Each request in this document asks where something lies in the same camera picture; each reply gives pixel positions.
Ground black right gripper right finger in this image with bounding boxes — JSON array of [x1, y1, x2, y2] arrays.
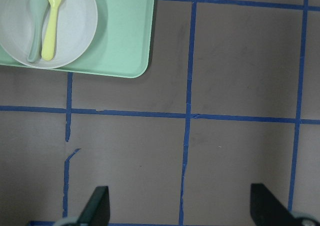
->
[[250, 183, 302, 226]]

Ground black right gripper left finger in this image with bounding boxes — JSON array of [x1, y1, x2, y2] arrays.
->
[[77, 186, 111, 226]]

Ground white round plate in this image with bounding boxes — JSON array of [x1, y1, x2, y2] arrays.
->
[[0, 0, 98, 69]]

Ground yellow plastic fork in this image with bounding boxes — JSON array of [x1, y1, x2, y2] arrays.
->
[[41, 0, 62, 61]]

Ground light green tray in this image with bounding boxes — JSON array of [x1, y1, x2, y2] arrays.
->
[[0, 0, 155, 78]]

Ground pale green spoon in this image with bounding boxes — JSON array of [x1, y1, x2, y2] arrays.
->
[[27, 0, 49, 63]]

